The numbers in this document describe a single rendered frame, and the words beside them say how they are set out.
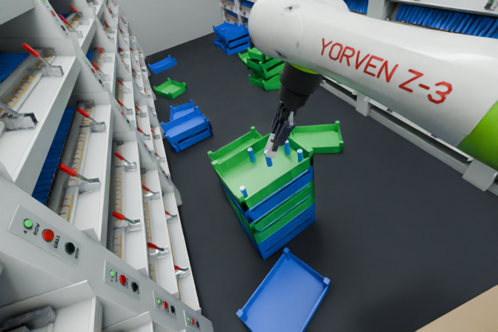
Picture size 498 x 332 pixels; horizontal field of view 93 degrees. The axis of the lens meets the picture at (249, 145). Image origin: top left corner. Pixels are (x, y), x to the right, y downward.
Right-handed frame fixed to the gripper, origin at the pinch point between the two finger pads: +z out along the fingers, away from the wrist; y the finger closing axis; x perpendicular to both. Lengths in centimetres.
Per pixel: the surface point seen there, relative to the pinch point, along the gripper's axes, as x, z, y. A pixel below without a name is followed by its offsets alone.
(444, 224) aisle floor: -82, 25, -5
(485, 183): -101, 10, 8
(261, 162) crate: -1.8, 17.2, 9.5
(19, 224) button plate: 42, -11, -36
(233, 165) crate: 8.0, 21.4, 10.1
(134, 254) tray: 33.9, 22.6, -24.7
